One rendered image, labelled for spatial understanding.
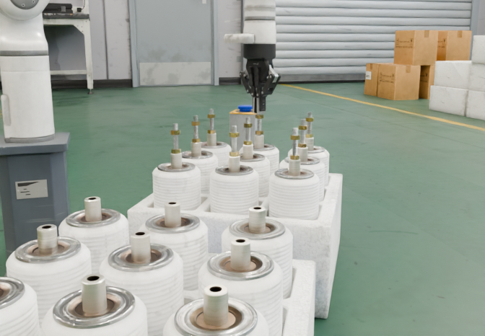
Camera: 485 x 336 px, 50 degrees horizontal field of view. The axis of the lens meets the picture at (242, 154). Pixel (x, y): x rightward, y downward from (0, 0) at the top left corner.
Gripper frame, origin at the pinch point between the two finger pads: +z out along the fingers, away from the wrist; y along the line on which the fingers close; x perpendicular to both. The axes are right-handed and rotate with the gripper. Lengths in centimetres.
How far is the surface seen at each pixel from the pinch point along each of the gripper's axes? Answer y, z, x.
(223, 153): 4.4, 11.4, 7.3
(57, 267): -38, 11, 60
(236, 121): 15.7, 6.2, -4.8
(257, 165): -12.1, 10.8, 10.0
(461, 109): 101, 31, -258
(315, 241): -33.0, 20.3, 13.3
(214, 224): -18.6, 18.7, 25.2
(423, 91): 184, 29, -335
